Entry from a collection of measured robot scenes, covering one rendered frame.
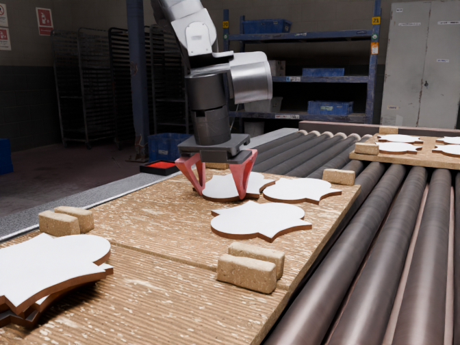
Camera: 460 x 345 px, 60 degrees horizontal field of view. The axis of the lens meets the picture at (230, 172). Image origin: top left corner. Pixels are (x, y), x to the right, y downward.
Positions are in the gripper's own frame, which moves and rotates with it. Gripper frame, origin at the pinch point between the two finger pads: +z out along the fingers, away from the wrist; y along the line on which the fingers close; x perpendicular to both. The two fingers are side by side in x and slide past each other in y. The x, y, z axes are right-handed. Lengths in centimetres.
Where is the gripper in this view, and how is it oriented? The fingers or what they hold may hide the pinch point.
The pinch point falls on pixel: (221, 192)
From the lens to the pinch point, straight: 66.3
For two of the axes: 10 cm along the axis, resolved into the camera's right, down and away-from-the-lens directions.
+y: -8.9, -0.5, 4.5
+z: 1.3, 9.2, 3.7
